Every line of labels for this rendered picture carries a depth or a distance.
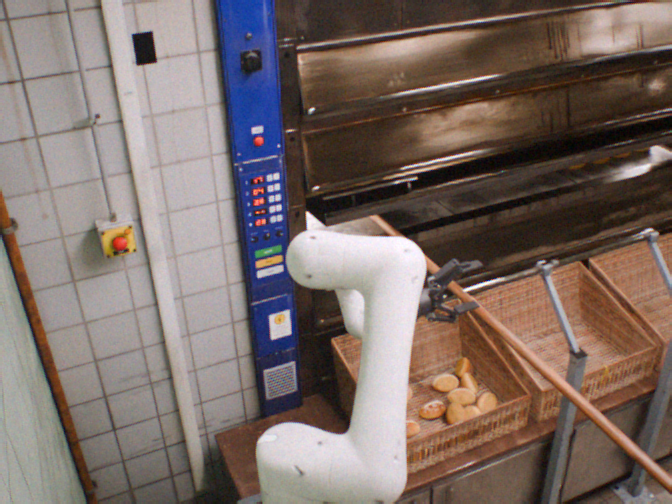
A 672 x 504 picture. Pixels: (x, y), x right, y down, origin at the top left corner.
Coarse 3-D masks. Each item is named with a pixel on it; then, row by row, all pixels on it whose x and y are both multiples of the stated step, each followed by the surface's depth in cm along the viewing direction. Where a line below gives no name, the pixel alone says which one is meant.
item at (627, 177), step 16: (608, 176) 291; (624, 176) 290; (640, 176) 292; (656, 176) 296; (544, 192) 280; (560, 192) 280; (576, 192) 280; (592, 192) 284; (480, 208) 270; (496, 208) 270; (512, 208) 270; (528, 208) 273; (544, 208) 277; (416, 224) 261; (432, 224) 261; (448, 224) 260; (464, 224) 263; (480, 224) 267; (416, 240) 257
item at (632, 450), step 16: (384, 224) 256; (432, 272) 231; (448, 288) 224; (496, 320) 207; (512, 336) 200; (528, 352) 194; (544, 368) 188; (560, 384) 183; (576, 400) 178; (592, 416) 174; (608, 432) 169; (624, 448) 165; (640, 464) 161; (656, 464) 159; (656, 480) 158
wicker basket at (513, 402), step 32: (352, 352) 262; (416, 352) 274; (448, 352) 280; (480, 352) 270; (352, 384) 249; (416, 384) 274; (480, 384) 273; (512, 384) 255; (416, 416) 260; (480, 416) 240; (512, 416) 249; (416, 448) 233; (448, 448) 241
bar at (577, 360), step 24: (624, 240) 248; (648, 240) 253; (552, 264) 237; (480, 288) 228; (552, 288) 237; (576, 360) 230; (576, 384) 236; (576, 408) 243; (648, 432) 277; (552, 456) 257; (648, 456) 282; (552, 480) 260; (624, 480) 302
